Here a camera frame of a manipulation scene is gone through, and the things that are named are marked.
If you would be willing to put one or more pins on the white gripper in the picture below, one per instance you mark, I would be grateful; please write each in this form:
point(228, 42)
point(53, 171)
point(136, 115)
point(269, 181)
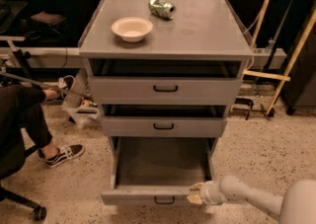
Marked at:
point(206, 191)

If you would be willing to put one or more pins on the grey bottom drawer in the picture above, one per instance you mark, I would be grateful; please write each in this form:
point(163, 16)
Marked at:
point(159, 171)

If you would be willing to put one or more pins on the grey drawer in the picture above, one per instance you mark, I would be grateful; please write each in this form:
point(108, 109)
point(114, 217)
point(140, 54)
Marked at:
point(164, 120)
point(164, 82)
point(159, 171)

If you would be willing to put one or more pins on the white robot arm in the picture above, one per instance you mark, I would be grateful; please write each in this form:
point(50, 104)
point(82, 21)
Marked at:
point(297, 206)

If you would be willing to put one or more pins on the grey middle drawer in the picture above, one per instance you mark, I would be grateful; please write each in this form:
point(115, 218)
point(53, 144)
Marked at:
point(164, 120)

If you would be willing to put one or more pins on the grey drawer cabinet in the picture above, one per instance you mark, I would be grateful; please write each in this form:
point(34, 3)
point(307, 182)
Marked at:
point(201, 30)

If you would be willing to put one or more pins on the grey top drawer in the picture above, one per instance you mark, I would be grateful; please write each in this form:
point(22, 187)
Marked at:
point(164, 82)

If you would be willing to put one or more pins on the black white sneaker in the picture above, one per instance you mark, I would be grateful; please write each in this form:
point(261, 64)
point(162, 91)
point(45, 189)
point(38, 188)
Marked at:
point(64, 84)
point(65, 154)

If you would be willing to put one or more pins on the seated person in black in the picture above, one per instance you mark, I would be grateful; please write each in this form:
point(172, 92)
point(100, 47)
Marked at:
point(20, 108)

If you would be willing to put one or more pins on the crushed green soda can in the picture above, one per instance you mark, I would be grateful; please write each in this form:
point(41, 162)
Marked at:
point(162, 8)

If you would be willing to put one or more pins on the brown box on shelf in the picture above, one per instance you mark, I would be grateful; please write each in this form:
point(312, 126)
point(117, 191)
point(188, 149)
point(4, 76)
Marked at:
point(44, 18)

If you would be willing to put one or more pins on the wooden A-frame stand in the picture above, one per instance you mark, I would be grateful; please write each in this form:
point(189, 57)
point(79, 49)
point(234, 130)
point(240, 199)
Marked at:
point(285, 76)

